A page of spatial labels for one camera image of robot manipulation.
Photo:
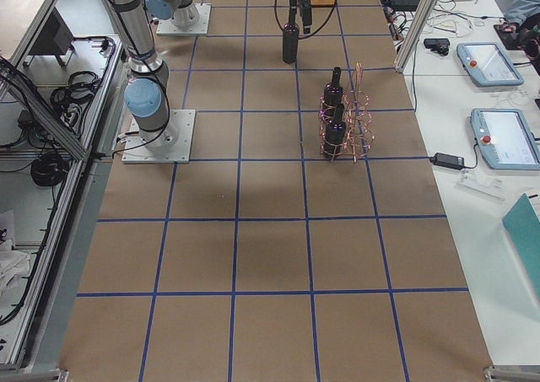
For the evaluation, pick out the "dark wine bottle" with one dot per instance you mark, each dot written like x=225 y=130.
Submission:
x=290 y=41
x=334 y=133
x=333 y=93

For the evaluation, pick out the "black handheld scanner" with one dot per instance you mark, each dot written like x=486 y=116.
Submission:
x=439 y=46

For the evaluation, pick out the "far teach pendant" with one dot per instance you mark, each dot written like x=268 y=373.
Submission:
x=488 y=65

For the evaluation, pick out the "teach pendant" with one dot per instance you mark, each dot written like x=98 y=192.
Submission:
x=504 y=138
x=488 y=65

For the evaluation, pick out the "black power adapter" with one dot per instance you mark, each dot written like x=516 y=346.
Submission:
x=449 y=161

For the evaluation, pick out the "near teach pendant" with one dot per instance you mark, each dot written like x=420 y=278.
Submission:
x=504 y=138

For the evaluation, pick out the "teal folder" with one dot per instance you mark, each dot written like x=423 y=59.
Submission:
x=522 y=225

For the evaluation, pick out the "white crumpled cloth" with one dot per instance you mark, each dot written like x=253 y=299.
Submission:
x=15 y=264

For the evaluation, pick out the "copper wire bottle basket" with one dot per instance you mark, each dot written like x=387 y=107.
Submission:
x=358 y=136

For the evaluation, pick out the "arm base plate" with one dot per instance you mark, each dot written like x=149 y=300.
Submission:
x=166 y=28
x=171 y=145

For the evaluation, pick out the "aluminium frame post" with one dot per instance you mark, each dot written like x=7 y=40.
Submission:
x=424 y=9

